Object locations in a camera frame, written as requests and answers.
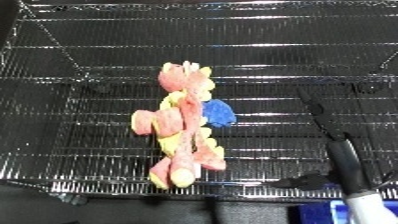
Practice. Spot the pale right robot arm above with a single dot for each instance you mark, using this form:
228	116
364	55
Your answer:
370	210

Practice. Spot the pink yellow blue soft toy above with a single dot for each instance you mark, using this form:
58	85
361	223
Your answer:
185	126

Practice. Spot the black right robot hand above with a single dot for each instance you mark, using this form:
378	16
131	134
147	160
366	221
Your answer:
346	163

